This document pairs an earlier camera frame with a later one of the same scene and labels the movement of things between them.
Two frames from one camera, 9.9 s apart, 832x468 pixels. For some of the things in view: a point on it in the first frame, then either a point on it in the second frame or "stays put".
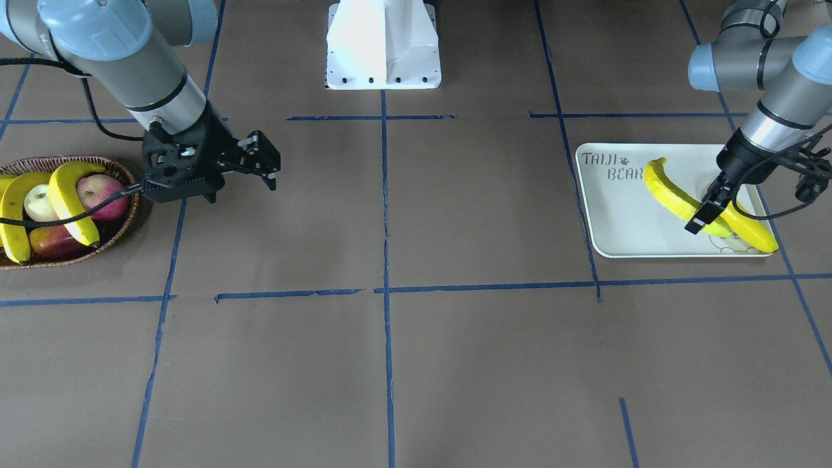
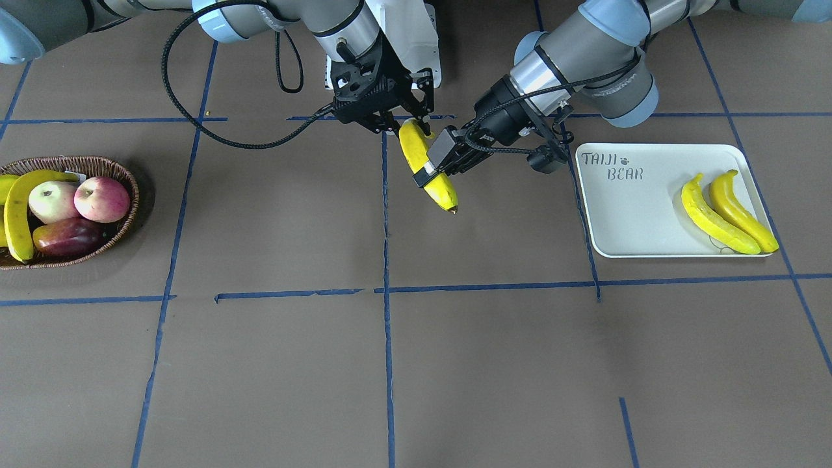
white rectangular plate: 628,220 stays put
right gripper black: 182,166 to 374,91
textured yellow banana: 752,229 to 714,226
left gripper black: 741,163 to 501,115
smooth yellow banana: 717,226 to 724,195
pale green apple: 39,205 stays put
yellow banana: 64,192 to 415,143
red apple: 95,188 stays put
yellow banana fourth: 14,192 stays put
